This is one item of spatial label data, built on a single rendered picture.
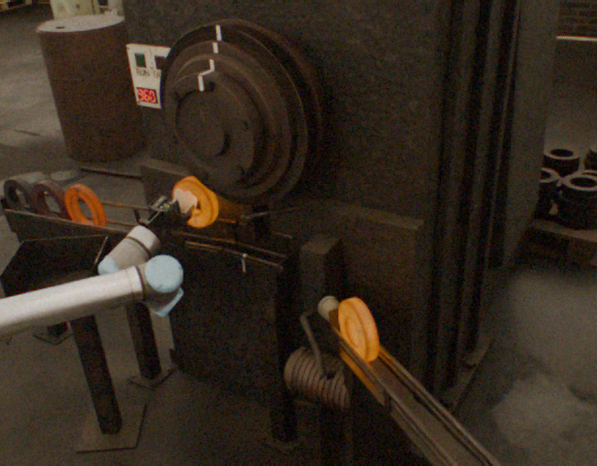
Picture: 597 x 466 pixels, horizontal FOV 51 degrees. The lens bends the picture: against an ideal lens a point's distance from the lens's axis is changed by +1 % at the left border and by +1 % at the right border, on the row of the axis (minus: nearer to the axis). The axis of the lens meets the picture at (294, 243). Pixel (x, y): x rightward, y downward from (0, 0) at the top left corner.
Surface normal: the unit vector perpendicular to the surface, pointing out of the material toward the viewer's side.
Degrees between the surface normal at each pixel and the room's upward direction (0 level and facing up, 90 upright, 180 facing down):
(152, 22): 90
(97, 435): 0
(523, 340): 0
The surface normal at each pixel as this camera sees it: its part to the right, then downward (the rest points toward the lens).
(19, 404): -0.06, -0.86
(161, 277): 0.37, -0.36
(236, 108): -0.54, 0.45
